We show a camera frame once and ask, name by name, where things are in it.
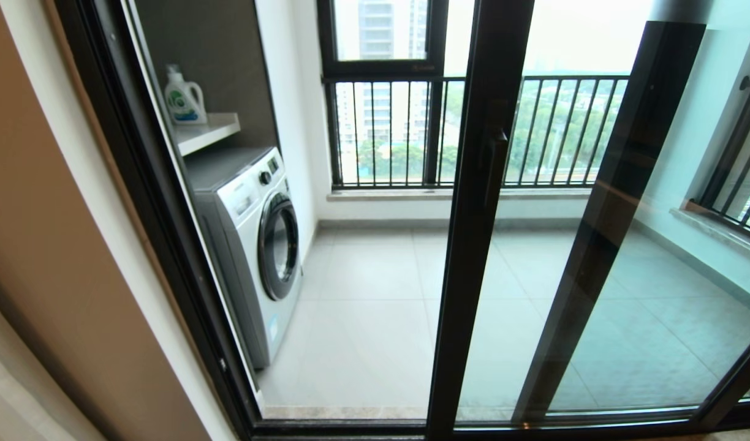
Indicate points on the dark framed sliding glass door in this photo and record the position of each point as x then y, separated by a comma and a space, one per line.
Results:
473, 245

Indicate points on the long dark metal balcony railing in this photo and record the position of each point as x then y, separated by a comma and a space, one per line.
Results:
571, 78

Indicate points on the short grey stone window sill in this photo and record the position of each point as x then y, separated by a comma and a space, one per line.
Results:
718, 236

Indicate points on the white front-loading washing machine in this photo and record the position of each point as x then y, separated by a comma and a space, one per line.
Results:
252, 245

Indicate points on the short dark metal window railing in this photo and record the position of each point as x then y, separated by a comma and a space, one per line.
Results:
718, 212

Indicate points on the white wall shelf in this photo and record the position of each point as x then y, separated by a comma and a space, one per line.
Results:
206, 131

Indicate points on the long grey stone window sill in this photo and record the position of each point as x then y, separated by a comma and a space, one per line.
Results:
387, 194

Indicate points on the white laundry detergent bottle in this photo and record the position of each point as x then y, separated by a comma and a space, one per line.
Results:
184, 101

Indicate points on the dark window frame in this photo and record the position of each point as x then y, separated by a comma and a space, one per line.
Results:
435, 122

